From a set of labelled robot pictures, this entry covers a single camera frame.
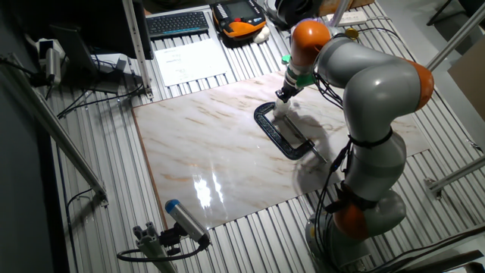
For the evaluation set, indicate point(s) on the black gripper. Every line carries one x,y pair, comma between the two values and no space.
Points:
288,90

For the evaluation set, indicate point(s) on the small white plastic jar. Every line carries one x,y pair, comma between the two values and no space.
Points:
279,112

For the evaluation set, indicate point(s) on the long diagonal aluminium beam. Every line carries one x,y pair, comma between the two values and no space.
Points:
57,129

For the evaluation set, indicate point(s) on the brown cardboard panel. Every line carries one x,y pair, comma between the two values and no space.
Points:
470,79

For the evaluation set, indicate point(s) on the black monitor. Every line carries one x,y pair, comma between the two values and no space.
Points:
76,19

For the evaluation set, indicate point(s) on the tall aluminium post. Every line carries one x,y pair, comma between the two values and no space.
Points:
454,38

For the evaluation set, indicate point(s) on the brown cardboard box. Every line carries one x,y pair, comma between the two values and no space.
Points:
333,4

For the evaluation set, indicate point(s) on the black round spool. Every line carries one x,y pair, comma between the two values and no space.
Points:
291,9

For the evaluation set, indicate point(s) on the white power strip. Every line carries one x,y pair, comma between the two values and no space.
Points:
346,17

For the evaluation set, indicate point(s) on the upright aluminium profile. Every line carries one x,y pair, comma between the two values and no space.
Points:
137,49

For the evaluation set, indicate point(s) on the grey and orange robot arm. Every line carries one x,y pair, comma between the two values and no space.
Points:
375,91

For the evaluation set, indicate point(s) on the aluminium post by power strip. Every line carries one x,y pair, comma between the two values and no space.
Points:
341,11

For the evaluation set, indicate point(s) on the orange and black teach pendant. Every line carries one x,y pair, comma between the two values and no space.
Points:
238,19

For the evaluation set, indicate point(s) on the printed white paper sheet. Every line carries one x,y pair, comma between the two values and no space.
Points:
189,62

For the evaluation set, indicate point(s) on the silver camera with blue cap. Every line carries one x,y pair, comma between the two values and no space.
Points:
185,220

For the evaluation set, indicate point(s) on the marble pattern board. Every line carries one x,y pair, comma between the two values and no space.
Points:
212,151

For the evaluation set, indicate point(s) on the black metal C-clamp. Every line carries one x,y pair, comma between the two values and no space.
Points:
276,136

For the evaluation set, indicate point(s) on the black keyboard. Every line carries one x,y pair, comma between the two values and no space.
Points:
177,24

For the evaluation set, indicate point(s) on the short aluminium profile stand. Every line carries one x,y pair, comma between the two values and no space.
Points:
151,246

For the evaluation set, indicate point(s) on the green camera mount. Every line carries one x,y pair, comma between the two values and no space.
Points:
306,80

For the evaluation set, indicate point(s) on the silver camera on bracket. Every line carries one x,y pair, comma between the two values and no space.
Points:
52,62

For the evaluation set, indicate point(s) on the low aluminium beam with bracket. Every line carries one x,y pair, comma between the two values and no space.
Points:
458,174

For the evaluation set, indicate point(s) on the black tablet stand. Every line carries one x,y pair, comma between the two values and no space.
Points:
74,49

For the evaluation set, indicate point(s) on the gold round jar cap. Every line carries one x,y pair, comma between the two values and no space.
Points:
351,33

